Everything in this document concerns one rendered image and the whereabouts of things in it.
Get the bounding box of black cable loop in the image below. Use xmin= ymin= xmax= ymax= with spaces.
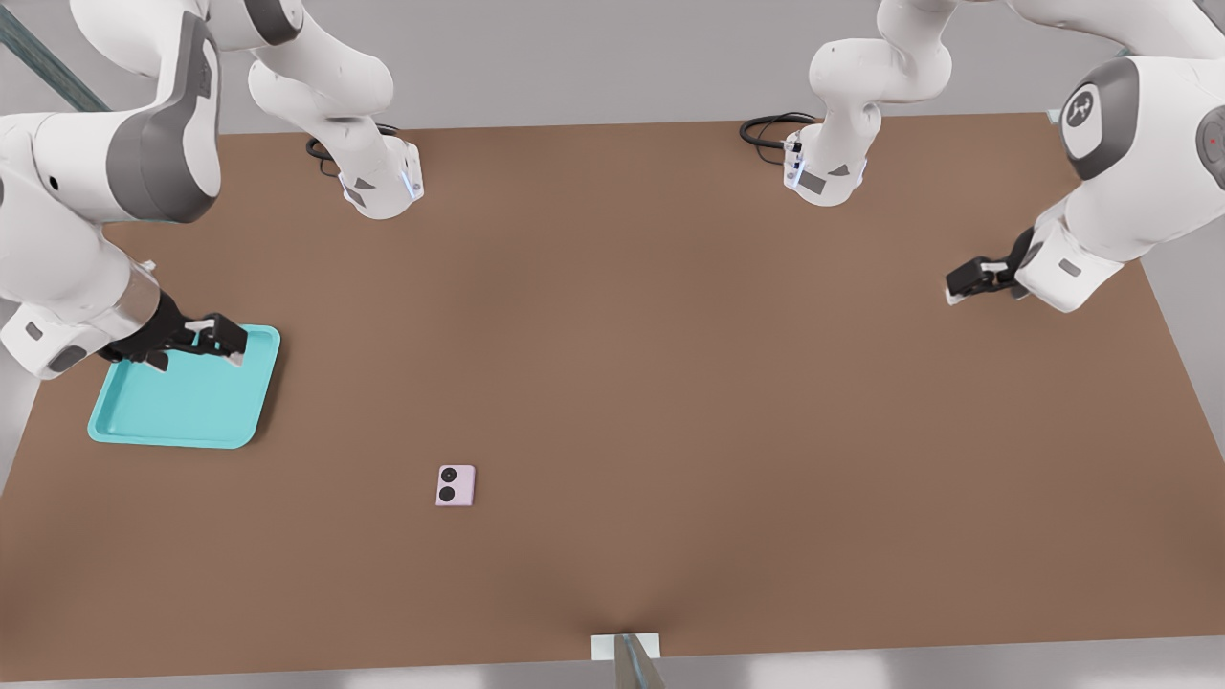
xmin=739 ymin=112 xmax=821 ymax=167
xmin=305 ymin=123 xmax=403 ymax=180

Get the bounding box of silver frame post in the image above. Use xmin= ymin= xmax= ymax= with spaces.
xmin=0 ymin=5 xmax=112 ymax=115
xmin=590 ymin=632 xmax=667 ymax=689

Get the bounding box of pale blue-green tray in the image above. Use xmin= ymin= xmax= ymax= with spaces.
xmin=87 ymin=323 xmax=282 ymax=451

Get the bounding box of pale lilac phone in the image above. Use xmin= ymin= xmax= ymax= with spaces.
xmin=435 ymin=464 xmax=477 ymax=507

